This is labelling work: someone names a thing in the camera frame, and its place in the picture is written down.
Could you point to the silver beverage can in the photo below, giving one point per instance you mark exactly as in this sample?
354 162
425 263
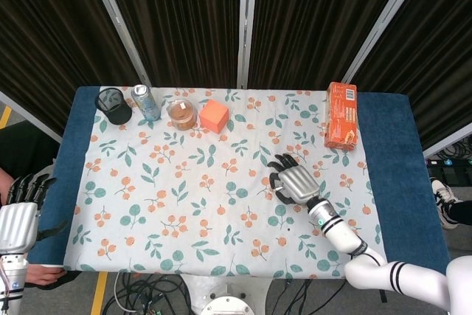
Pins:
146 103

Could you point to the floral print tablecloth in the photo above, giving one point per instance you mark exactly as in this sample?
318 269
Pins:
206 189

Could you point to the orange snack carton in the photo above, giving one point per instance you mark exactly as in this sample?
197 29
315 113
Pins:
341 116

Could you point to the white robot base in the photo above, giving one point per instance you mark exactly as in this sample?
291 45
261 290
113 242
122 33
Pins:
226 294

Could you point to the orange cube box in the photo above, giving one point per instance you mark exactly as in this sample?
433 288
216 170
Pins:
214 116

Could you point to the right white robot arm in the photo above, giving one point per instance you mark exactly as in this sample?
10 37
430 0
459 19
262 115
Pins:
368 252

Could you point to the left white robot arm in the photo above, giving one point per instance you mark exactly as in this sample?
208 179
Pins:
11 282

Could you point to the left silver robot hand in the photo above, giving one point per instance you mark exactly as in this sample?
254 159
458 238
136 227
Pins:
17 219

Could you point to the dark folding screen partition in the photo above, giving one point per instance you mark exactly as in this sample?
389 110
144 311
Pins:
236 23

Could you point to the glass jar with brown contents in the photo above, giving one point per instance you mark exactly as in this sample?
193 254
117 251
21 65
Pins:
181 114

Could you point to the power strip with plugs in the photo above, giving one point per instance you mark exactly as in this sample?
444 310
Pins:
448 167

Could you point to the blue table cover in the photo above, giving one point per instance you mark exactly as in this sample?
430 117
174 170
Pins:
402 167

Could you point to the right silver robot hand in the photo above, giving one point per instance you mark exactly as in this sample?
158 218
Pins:
296 182

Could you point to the black and white sneaker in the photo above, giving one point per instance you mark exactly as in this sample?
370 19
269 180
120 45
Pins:
444 200

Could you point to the black mesh pen holder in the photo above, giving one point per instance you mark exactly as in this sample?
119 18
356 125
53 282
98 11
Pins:
113 105

